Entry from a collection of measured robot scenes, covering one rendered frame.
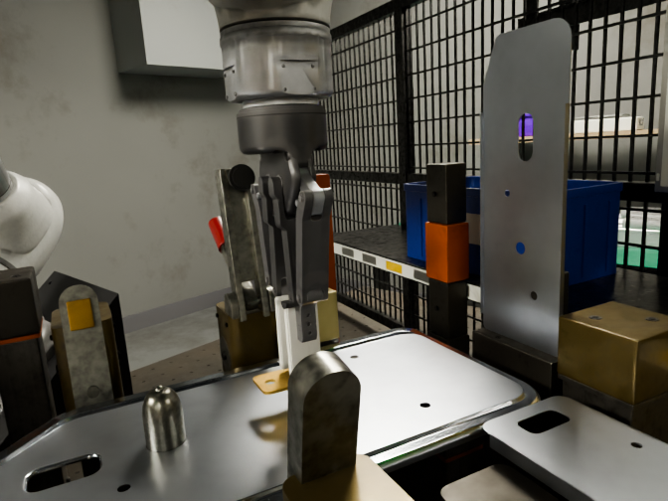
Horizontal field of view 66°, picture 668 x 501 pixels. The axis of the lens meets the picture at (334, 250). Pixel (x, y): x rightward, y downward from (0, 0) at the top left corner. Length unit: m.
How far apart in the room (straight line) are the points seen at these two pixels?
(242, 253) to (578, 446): 0.38
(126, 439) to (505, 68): 0.52
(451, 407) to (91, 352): 0.36
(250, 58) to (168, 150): 3.64
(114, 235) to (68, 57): 1.16
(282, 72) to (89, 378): 0.37
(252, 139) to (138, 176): 3.52
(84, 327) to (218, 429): 0.19
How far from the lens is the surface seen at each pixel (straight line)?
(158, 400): 0.45
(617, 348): 0.52
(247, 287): 0.61
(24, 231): 1.12
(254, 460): 0.43
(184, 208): 4.11
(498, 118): 0.62
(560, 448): 0.45
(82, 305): 0.58
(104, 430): 0.52
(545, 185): 0.58
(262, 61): 0.41
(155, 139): 4.01
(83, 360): 0.60
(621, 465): 0.45
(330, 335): 0.63
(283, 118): 0.41
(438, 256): 0.75
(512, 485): 0.44
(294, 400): 0.30
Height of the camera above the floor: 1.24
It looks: 12 degrees down
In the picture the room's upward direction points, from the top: 3 degrees counter-clockwise
